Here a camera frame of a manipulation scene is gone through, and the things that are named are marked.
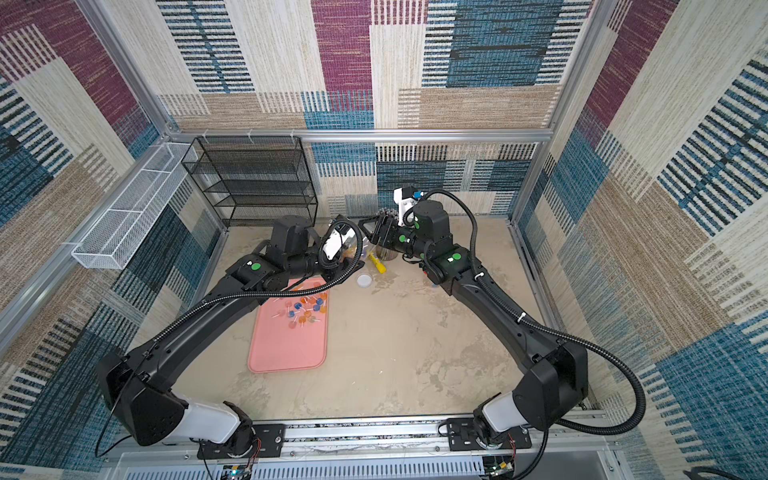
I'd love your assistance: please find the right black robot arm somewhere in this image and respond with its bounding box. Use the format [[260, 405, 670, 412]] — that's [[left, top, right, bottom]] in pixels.
[[358, 200, 588, 448]]

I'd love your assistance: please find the translucent white jar lid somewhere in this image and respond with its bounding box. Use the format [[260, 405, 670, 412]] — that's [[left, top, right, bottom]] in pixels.
[[357, 274, 373, 288]]

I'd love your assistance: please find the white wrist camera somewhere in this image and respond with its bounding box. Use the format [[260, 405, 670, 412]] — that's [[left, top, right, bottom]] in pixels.
[[321, 225, 355, 261], [393, 186, 423, 226]]

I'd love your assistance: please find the clear cup of pencils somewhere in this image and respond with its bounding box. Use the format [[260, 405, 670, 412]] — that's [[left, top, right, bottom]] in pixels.
[[375, 209, 398, 262]]

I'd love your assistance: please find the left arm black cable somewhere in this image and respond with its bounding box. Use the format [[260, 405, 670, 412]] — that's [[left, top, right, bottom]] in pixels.
[[94, 214, 365, 458]]

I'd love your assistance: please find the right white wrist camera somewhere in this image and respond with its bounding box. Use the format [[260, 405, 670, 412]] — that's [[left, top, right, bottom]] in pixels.
[[393, 186, 423, 226]]

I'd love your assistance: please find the black wire shelf rack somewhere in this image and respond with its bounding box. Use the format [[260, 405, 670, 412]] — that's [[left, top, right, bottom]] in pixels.
[[182, 136, 318, 227]]

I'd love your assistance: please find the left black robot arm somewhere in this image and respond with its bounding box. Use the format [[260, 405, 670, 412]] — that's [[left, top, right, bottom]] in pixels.
[[97, 215, 371, 458]]

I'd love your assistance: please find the white wire mesh basket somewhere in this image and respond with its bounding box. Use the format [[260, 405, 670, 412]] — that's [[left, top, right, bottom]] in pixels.
[[71, 142, 189, 270]]

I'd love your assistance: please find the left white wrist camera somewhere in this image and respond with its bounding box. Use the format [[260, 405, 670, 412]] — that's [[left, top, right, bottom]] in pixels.
[[321, 225, 355, 261]]

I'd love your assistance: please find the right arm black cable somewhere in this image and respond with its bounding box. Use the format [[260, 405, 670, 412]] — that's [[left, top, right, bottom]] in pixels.
[[407, 188, 647, 480]]

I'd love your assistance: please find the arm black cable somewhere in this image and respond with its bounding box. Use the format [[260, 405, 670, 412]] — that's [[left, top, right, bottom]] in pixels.
[[94, 214, 365, 458], [407, 188, 647, 480]]

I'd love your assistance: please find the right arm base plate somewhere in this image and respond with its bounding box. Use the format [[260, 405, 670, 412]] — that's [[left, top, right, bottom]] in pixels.
[[437, 417, 532, 451]]

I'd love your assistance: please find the pink plastic tray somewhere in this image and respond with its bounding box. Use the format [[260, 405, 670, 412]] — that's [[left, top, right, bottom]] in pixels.
[[248, 291, 329, 374]]

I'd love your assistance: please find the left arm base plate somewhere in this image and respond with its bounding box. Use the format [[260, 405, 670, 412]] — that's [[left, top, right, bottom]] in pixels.
[[197, 424, 286, 460]]

